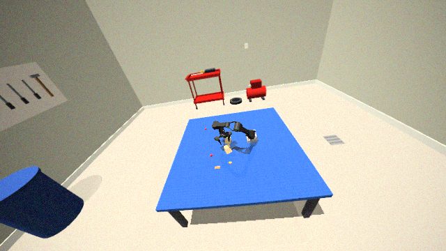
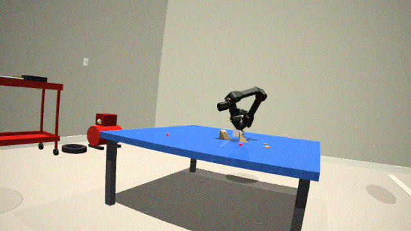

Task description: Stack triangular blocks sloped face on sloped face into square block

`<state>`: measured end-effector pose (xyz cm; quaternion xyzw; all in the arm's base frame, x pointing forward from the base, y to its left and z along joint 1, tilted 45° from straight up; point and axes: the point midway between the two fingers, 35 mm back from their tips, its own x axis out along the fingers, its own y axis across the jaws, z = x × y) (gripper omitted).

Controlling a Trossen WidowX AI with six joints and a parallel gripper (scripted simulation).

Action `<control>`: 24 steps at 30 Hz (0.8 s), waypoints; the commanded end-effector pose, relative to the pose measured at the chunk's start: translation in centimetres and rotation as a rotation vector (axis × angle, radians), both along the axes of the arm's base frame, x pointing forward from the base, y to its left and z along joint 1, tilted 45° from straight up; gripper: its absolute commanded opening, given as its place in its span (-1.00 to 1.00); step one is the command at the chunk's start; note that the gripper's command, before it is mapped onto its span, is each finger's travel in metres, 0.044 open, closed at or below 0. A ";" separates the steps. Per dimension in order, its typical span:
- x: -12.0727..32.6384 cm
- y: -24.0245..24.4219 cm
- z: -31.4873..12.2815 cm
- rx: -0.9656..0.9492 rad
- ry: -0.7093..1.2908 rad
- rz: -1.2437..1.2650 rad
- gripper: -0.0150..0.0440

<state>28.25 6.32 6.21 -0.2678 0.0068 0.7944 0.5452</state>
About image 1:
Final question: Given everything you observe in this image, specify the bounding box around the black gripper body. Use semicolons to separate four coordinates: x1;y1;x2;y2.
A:
214;129;232;141

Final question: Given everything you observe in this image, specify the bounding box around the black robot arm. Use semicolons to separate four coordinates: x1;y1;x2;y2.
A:
212;121;256;139

